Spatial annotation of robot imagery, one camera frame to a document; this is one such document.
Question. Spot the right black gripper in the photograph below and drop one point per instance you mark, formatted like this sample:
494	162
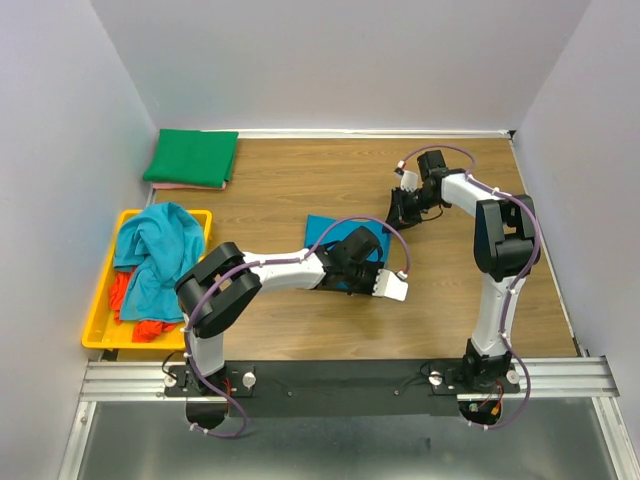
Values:
398	218

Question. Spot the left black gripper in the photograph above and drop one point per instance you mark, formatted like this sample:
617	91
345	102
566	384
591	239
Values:
369	290

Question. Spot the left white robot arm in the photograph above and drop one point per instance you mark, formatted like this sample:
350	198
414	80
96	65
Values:
214	293

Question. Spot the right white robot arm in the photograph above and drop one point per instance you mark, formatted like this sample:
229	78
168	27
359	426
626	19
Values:
506	245

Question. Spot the folded green t shirt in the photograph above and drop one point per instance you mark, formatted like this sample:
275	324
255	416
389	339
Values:
193	157

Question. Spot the teal t shirt in bin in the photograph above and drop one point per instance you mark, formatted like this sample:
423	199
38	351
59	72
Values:
157	246

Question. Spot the folded pink t shirt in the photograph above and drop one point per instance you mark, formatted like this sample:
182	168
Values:
180	186

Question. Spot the orange t shirt in bin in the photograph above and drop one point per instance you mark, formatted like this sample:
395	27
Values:
144	331

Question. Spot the yellow plastic bin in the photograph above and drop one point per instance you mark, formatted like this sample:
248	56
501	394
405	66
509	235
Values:
100	331

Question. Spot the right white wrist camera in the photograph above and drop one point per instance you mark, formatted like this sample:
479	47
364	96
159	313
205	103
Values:
409	181

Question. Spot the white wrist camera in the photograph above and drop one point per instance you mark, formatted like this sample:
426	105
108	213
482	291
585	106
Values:
409	181
390	285

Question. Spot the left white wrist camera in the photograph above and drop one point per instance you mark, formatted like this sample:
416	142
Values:
390	285

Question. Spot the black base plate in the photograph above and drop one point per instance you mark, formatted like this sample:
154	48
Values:
288	389

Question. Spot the aluminium frame rail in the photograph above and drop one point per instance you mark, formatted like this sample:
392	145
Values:
547	418

